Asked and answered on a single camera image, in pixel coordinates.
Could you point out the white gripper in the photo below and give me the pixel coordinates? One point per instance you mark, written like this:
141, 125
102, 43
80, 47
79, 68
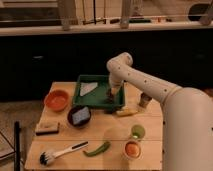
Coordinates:
114, 91

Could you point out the dark grape bunch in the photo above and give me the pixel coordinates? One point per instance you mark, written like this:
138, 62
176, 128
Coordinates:
108, 96

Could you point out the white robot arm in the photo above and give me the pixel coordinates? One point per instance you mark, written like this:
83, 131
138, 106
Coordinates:
187, 143

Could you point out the green plastic tray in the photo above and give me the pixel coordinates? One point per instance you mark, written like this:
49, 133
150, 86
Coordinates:
97, 98

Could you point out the white cloth in tray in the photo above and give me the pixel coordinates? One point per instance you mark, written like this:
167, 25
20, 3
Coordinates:
85, 88

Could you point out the metal cup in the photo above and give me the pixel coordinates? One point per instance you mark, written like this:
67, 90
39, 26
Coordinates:
144, 100

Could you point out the blue sponge in bowl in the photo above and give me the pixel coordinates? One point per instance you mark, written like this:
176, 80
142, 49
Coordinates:
80, 115

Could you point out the dark bowl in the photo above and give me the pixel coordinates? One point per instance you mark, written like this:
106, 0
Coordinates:
74, 109

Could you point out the green lid cup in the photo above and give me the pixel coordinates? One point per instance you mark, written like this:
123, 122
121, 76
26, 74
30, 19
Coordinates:
137, 132

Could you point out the green chili pepper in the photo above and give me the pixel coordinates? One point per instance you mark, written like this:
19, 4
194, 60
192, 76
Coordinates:
105, 146

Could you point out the orange bowl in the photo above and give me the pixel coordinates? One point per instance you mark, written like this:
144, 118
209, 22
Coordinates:
56, 100

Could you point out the white dish brush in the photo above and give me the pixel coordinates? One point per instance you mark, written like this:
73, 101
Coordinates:
48, 157

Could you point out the black stand pole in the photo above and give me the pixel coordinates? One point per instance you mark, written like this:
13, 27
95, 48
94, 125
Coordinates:
17, 146

